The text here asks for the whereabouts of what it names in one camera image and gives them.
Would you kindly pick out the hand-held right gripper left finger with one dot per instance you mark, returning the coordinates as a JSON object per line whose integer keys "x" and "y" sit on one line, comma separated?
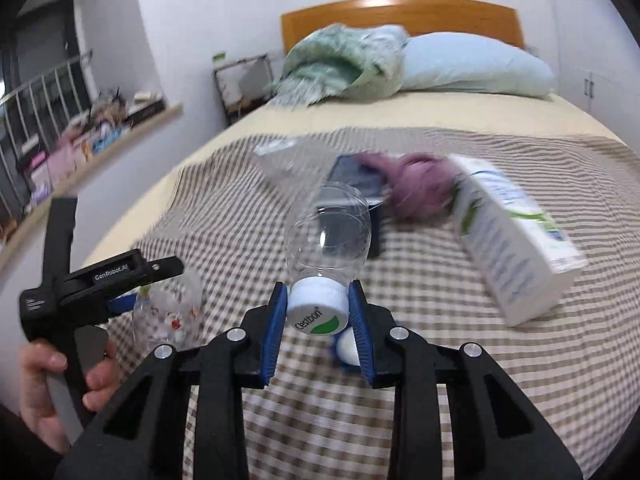
{"x": 272, "y": 330}

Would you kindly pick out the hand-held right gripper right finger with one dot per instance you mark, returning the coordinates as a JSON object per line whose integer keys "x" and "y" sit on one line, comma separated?
{"x": 360, "y": 330}

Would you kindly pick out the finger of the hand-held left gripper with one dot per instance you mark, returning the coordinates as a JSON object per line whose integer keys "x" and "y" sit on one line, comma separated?
{"x": 122, "y": 306}
{"x": 165, "y": 266}

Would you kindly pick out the clear wrapper with red print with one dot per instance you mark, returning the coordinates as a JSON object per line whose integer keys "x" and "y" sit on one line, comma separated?
{"x": 170, "y": 310}

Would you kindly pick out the clear plastic bottle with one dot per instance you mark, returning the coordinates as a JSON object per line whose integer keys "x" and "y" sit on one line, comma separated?
{"x": 327, "y": 230}

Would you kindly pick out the person's left forearm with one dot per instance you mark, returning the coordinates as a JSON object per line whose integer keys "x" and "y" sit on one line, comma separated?
{"x": 25, "y": 450}

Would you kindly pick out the person's left hand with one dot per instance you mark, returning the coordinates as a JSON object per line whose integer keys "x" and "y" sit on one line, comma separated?
{"x": 40, "y": 400}

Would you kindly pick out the white bottle cap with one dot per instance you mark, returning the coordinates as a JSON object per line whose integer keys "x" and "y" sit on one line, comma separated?
{"x": 346, "y": 349}

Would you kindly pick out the checked grey blanket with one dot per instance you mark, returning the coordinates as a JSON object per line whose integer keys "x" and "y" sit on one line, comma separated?
{"x": 450, "y": 385}

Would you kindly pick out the pile of clutter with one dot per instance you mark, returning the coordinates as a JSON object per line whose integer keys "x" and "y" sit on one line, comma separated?
{"x": 75, "y": 145}

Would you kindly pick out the wooden window sill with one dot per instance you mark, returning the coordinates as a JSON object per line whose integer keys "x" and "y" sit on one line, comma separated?
{"x": 150, "y": 120}

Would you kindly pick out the dark flat device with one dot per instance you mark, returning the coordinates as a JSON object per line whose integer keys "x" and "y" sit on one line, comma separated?
{"x": 360, "y": 175}

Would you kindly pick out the purple cloth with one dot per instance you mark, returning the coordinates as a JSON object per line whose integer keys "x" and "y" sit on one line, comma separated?
{"x": 420, "y": 185}

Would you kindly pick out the black flat box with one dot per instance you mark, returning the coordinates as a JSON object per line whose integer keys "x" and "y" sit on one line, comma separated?
{"x": 145, "y": 110}

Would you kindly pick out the clear plastic wrapper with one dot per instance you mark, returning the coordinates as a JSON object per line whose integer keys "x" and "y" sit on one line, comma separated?
{"x": 272, "y": 149}

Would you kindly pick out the white carton with green print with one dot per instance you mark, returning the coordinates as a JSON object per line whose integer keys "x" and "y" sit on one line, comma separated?
{"x": 510, "y": 245}

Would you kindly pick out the metal window railing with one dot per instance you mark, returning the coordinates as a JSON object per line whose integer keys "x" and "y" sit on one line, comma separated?
{"x": 50, "y": 72}

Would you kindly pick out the small green box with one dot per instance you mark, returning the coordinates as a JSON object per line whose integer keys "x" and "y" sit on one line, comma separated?
{"x": 219, "y": 57}

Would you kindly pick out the bed with cream sheet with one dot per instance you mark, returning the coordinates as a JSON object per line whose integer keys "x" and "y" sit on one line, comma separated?
{"x": 450, "y": 110}

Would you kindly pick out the green patterned quilt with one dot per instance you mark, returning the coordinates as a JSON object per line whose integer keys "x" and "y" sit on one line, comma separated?
{"x": 330, "y": 60}

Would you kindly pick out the light blue pillow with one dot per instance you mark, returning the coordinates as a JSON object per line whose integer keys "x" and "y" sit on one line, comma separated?
{"x": 475, "y": 65}

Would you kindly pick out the wooden headboard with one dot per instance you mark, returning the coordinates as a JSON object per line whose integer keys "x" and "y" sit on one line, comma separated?
{"x": 450, "y": 15}

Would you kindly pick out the white wardrobe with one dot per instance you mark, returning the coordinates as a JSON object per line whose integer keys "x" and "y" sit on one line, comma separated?
{"x": 600, "y": 35}

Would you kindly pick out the black frame nightstand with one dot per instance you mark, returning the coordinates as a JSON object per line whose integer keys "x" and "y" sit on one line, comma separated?
{"x": 235, "y": 106}

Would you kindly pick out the wall socket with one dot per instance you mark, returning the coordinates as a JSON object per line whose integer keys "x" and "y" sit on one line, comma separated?
{"x": 532, "y": 50}

